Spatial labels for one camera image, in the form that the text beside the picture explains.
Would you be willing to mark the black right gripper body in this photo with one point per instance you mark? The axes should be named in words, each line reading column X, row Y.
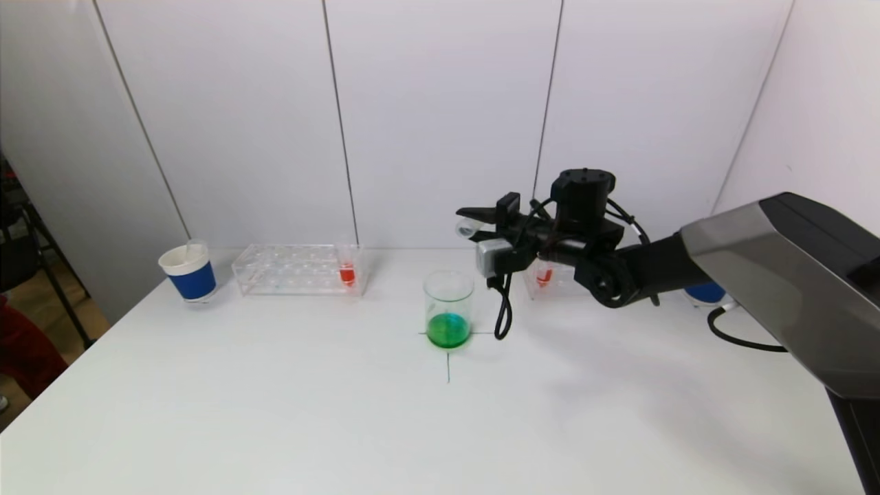
column 509, row 209

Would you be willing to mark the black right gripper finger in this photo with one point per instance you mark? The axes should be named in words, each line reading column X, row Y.
column 491, row 234
column 481, row 213

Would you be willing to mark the yellow pigment test tube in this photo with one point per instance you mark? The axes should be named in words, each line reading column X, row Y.
column 467, row 229

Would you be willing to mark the blue pigment test tube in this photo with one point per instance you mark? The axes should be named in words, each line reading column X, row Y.
column 196, row 249

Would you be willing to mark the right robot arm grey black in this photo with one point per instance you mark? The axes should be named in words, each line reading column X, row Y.
column 777, row 268

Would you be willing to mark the red pigment tube white label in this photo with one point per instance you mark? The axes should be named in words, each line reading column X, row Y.
column 544, row 276

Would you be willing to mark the clear acrylic test tube rack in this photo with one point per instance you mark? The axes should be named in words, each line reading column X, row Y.
column 560, row 287
column 295, row 273

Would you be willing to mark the clear glass beaker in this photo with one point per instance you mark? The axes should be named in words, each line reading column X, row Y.
column 448, row 323

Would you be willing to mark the red pigment test tube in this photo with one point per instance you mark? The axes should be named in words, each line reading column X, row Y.
column 347, row 275

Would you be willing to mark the blue white paper cup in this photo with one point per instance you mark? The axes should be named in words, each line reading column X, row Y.
column 707, row 293
column 194, row 283

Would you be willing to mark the dark red clothing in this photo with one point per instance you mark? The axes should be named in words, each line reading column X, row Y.
column 24, row 350

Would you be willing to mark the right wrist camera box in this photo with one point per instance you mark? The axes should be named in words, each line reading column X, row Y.
column 493, row 258

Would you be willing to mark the black chair frame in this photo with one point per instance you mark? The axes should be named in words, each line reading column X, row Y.
column 14, row 265

